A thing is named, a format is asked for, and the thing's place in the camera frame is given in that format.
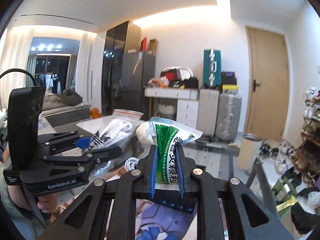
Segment teal suitcase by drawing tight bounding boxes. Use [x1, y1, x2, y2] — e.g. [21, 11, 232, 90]
[203, 49, 221, 88]

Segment beige suitcase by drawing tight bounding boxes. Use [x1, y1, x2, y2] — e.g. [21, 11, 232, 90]
[196, 89, 220, 137]

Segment wicker basket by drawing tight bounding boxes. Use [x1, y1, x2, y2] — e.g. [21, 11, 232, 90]
[157, 103, 177, 120]

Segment grey refrigerator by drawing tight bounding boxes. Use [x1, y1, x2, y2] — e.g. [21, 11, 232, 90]
[111, 51, 156, 120]

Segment black cardboard box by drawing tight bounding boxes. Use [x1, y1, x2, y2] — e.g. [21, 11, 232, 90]
[135, 164, 208, 214]

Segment silver aluminium suitcase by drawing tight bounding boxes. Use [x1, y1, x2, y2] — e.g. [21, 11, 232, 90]
[215, 93, 242, 141]

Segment person's left hand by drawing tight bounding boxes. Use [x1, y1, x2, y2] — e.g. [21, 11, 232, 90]
[35, 193, 59, 224]

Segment white marble side table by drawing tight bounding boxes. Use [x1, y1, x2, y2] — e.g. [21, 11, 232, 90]
[76, 115, 144, 137]

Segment white stuffing in plastic bag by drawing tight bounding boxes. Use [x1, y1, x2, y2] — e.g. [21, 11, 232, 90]
[136, 121, 155, 146]

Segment grey sofa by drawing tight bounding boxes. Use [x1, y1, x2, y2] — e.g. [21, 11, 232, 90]
[41, 89, 91, 127]

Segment beige cylindrical bin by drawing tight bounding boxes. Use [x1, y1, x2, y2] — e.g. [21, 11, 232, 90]
[237, 134, 263, 171]

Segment white drawer desk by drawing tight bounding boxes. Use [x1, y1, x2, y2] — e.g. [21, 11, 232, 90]
[144, 87, 199, 128]

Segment wooden door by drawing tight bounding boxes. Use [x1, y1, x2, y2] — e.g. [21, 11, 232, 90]
[245, 26, 290, 141]

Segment shoe rack with shoes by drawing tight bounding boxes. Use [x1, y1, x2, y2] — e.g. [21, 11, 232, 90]
[276, 87, 319, 187]

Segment green medicine bag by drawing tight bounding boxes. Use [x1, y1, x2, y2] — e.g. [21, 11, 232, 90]
[150, 117, 203, 184]

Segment yellow black box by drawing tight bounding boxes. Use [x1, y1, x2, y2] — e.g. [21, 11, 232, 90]
[221, 72, 239, 93]

